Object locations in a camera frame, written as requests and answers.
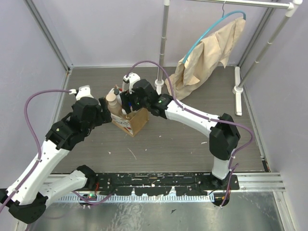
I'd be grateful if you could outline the watermelon print canvas bag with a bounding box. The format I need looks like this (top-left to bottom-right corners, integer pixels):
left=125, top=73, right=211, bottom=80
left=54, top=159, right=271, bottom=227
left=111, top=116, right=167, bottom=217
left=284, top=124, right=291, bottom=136
left=111, top=84, right=150, bottom=137

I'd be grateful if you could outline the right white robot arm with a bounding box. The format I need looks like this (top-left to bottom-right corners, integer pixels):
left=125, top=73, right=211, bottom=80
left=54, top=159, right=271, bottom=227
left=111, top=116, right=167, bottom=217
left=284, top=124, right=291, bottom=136
left=120, top=78, right=240, bottom=190

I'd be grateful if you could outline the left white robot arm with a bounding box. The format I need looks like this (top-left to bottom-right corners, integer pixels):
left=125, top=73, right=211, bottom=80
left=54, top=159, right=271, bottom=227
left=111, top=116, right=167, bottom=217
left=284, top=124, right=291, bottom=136
left=0, top=97, right=112, bottom=224

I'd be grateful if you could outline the beige bottle round cap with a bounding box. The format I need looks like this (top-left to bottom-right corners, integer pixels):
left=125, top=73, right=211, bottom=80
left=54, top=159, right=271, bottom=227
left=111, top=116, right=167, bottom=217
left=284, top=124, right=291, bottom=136
left=106, top=93, right=122, bottom=116

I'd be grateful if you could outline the white bottle dark cap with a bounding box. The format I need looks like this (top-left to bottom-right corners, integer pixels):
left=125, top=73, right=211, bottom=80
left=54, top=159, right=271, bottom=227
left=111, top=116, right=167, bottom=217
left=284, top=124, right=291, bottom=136
left=109, top=88, right=122, bottom=104

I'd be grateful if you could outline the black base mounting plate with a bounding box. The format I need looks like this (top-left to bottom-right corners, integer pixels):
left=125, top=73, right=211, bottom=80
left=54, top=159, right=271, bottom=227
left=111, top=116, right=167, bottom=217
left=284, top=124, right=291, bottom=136
left=81, top=172, right=240, bottom=196

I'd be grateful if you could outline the beige shirt on hanger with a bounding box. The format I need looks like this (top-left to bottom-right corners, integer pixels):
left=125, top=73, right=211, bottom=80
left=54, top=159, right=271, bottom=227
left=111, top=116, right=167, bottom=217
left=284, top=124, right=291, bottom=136
left=165, top=17, right=245, bottom=100

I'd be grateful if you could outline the teal clothes hanger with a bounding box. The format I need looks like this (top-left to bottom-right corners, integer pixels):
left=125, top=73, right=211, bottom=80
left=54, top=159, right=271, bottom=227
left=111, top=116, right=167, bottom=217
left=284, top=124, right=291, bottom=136
left=182, top=11, right=246, bottom=64

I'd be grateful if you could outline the metal clothes rack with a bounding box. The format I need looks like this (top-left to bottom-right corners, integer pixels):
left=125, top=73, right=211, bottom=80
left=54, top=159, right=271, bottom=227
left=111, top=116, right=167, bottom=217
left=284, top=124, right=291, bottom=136
left=154, top=0, right=303, bottom=116

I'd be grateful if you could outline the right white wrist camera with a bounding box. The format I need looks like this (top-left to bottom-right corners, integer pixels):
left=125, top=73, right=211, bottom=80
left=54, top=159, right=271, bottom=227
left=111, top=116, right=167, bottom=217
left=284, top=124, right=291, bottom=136
left=122, top=73, right=141, bottom=94

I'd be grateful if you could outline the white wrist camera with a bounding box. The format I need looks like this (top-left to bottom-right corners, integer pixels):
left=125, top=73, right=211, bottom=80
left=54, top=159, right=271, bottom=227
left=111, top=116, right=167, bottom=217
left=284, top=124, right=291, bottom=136
left=69, top=85, right=93, bottom=101
left=122, top=73, right=141, bottom=94

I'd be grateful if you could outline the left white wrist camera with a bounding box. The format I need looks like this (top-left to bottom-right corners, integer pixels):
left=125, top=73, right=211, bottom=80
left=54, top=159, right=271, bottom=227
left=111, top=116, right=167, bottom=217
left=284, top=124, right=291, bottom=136
left=69, top=85, right=93, bottom=101

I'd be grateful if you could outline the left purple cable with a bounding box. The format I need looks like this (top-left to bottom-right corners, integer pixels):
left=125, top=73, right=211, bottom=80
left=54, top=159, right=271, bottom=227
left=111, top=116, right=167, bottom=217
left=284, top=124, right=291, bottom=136
left=0, top=89, right=114, bottom=212

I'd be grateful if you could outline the purple cable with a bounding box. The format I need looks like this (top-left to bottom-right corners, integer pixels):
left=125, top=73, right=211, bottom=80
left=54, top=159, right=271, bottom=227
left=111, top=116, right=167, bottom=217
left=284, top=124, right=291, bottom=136
left=128, top=60, right=254, bottom=208
left=0, top=89, right=114, bottom=212

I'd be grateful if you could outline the aluminium frame post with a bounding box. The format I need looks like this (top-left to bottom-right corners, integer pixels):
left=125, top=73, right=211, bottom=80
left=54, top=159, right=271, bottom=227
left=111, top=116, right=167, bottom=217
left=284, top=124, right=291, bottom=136
left=24, top=0, right=74, bottom=72

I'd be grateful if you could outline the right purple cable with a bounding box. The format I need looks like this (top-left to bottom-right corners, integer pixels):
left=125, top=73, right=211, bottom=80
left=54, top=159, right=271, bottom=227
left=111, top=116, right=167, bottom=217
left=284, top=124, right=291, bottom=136
left=128, top=60, right=254, bottom=208

